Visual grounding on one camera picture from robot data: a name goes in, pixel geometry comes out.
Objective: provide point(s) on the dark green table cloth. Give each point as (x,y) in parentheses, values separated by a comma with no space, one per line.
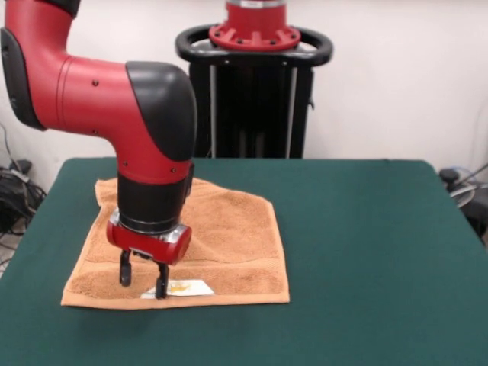
(381,267)

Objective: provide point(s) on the orange terry towel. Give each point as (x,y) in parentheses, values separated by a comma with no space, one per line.
(236,236)

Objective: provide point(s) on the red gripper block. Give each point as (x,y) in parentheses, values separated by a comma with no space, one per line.
(152,246)

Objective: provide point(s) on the black power adapter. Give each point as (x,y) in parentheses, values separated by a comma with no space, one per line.
(24,165)
(450,174)

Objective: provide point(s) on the grey round disc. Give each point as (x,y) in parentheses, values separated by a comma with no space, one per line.
(463,194)

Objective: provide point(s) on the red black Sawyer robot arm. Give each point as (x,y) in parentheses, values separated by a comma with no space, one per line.
(95,103)

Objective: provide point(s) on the black bulky object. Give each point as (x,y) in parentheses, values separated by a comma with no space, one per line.
(478,217)

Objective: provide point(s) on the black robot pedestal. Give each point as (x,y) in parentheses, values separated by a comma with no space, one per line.
(251,114)

